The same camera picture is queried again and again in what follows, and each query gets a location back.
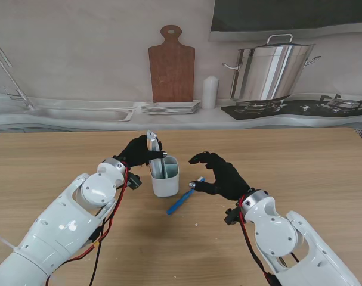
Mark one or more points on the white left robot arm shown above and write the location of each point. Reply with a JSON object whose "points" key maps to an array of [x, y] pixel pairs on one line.
{"points": [[58, 226]]}

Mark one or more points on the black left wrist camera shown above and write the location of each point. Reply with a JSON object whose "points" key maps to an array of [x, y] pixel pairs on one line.
{"points": [[135, 181]]}

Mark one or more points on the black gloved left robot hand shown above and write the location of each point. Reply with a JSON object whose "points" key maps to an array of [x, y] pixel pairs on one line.
{"points": [[136, 153]]}

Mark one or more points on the stainless steel sink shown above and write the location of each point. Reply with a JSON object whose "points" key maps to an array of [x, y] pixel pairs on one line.
{"points": [[79, 114]]}

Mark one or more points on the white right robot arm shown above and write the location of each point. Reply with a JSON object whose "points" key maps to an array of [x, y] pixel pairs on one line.
{"points": [[276, 232]]}

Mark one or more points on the blue toothbrush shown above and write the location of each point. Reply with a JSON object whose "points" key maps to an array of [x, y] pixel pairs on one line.
{"points": [[179, 205]]}

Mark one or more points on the silver toothpaste tube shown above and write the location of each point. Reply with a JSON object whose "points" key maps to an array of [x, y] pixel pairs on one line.
{"points": [[153, 143]]}

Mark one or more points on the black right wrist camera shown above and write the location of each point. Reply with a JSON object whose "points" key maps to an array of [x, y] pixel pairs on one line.
{"points": [[231, 217]]}

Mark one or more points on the black gas stove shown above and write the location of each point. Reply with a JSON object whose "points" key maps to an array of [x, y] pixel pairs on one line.
{"points": [[258, 111]]}

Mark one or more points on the chrome kitchen faucet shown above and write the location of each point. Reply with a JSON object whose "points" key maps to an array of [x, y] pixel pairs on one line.
{"points": [[16, 86]]}

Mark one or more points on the white divided toothbrush holder cup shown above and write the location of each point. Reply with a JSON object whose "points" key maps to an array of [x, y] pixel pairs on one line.
{"points": [[165, 187]]}

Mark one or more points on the dark range hood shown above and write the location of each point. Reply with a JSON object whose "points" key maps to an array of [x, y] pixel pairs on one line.
{"points": [[288, 15]]}

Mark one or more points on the brown wooden cutting board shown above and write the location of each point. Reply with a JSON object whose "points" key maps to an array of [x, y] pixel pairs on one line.
{"points": [[171, 74]]}

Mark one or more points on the white cylindrical bottle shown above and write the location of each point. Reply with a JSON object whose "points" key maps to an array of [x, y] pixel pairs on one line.
{"points": [[210, 93]]}

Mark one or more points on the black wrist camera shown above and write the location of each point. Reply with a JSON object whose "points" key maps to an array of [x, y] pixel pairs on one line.
{"points": [[231, 217], [135, 181]]}

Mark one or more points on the stack of white plates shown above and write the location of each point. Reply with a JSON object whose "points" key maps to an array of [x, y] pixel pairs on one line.
{"points": [[168, 108]]}

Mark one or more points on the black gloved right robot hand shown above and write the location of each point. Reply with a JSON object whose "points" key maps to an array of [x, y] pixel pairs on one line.
{"points": [[228, 181]]}

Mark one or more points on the large stainless steel pot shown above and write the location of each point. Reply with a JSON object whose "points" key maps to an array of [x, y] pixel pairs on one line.
{"points": [[267, 74]]}

